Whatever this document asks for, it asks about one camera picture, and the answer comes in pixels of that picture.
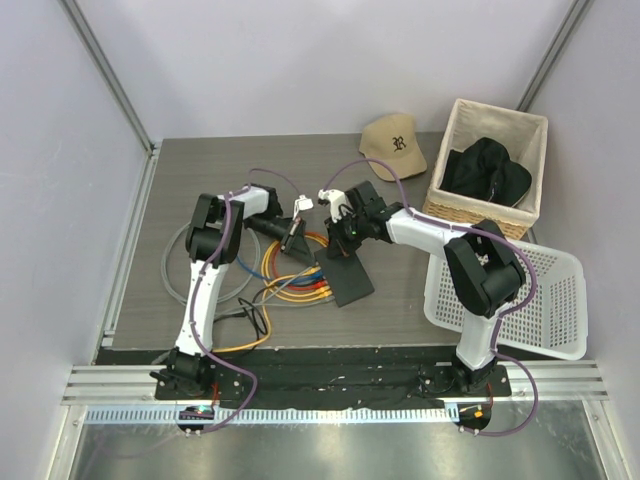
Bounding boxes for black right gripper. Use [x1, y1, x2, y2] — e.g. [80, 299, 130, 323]
[327, 210, 370, 258]

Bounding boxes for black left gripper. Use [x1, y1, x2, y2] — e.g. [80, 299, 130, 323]
[247, 214, 315, 267]

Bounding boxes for blue ethernet cable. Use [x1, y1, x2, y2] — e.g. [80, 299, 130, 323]
[235, 254, 321, 281]

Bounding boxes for black network switch box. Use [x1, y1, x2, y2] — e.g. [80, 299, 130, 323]
[314, 248, 375, 308]

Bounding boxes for grey ethernet cable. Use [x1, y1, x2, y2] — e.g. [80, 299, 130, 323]
[160, 222, 321, 316]

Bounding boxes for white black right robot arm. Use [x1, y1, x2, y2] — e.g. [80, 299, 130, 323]
[315, 181, 526, 395]

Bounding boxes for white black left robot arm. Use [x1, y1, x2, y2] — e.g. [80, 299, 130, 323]
[154, 185, 283, 399]

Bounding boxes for beige baseball cap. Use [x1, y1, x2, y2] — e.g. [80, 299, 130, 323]
[359, 113, 428, 182]

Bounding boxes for black cap in basket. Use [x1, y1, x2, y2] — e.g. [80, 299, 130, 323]
[440, 137, 532, 207]

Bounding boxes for wicker basket with liner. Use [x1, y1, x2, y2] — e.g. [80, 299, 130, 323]
[422, 99, 549, 240]

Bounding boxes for white plastic perforated basket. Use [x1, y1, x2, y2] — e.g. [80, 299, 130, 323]
[424, 241, 588, 361]

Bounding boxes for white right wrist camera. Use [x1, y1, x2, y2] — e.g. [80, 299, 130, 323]
[318, 189, 351, 223]

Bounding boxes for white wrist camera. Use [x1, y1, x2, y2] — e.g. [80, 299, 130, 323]
[318, 189, 351, 223]
[293, 194, 314, 216]

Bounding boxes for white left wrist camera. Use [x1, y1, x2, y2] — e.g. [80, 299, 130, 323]
[293, 194, 314, 216]

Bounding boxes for red ethernet cable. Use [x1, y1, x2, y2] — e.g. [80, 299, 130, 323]
[269, 230, 331, 292]

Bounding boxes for black power cable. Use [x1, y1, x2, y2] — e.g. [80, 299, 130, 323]
[212, 287, 274, 341]

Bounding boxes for black mounting base plate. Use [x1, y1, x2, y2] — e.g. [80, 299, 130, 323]
[154, 346, 512, 426]

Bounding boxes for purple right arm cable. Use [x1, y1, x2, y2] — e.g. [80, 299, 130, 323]
[322, 158, 540, 437]

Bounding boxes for aluminium front rail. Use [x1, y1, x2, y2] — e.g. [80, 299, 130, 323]
[62, 360, 609, 425]

